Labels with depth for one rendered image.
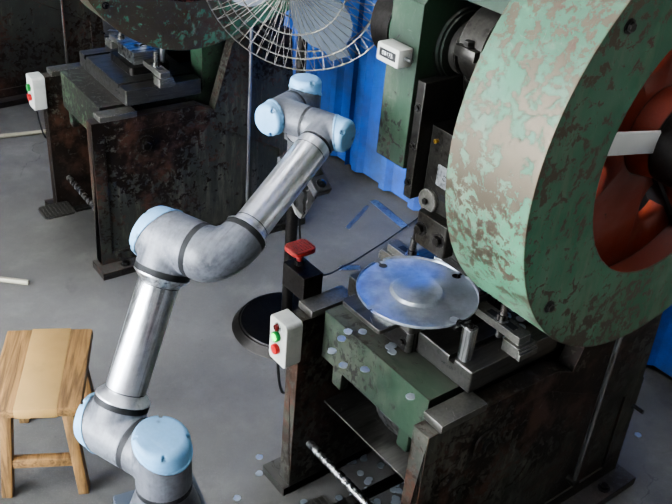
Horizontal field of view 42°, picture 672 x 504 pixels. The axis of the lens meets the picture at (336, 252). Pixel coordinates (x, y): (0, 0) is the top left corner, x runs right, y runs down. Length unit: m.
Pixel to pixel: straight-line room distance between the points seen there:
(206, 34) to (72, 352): 1.14
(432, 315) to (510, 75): 0.78
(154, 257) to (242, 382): 1.25
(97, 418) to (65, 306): 1.49
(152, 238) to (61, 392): 0.80
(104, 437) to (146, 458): 0.12
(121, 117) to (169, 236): 1.52
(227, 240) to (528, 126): 0.66
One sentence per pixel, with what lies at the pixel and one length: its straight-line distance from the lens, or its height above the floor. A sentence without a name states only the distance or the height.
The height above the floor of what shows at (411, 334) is 0.70.
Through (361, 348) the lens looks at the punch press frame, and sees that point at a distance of 2.10.
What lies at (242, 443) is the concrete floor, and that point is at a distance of 2.73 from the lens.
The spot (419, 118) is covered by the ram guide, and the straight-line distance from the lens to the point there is 1.90.
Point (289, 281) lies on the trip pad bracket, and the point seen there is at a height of 0.66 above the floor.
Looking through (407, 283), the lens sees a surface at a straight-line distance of 2.05.
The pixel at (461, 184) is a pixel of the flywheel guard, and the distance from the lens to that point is 1.41.
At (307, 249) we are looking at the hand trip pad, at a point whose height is 0.76.
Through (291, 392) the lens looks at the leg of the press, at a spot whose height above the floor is 0.37.
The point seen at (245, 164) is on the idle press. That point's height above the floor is 0.32.
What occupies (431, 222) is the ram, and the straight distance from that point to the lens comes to 1.95.
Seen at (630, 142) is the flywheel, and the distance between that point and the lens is 1.50.
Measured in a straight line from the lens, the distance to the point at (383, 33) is 2.00.
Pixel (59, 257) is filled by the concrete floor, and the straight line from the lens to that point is 3.59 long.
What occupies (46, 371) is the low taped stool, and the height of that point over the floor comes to 0.33.
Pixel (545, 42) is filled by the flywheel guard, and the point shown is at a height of 1.54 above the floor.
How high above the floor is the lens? 1.93
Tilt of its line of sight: 32 degrees down
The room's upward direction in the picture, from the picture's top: 5 degrees clockwise
